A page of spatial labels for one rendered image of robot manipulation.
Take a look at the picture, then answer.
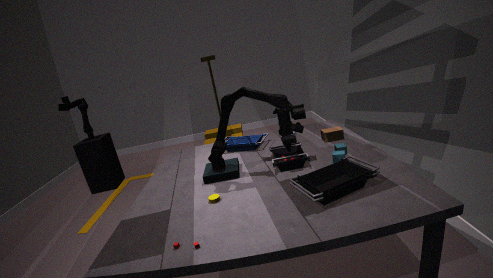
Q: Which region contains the yellow flat disc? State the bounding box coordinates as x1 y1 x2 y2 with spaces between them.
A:
209 194 221 203

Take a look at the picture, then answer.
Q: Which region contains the tan rectangular box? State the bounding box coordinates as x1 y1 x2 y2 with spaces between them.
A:
320 127 344 143

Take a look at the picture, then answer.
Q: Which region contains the small teal block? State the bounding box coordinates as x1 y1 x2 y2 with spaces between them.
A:
332 150 345 163
334 143 347 155

